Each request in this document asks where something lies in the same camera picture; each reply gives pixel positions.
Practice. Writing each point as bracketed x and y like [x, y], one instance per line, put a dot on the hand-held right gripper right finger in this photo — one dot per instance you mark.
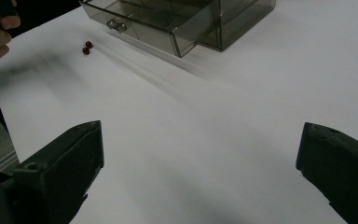
[338, 165]

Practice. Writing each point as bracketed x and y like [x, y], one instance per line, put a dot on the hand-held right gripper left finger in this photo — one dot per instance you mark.
[65, 165]

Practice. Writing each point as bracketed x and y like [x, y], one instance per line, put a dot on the small dark red bead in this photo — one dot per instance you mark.
[89, 44]
[86, 51]

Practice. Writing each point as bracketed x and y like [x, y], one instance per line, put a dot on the smoky transparent plastic drawer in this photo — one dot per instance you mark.
[155, 25]

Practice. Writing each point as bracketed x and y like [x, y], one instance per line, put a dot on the smoky transparent drawer case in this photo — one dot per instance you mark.
[245, 21]

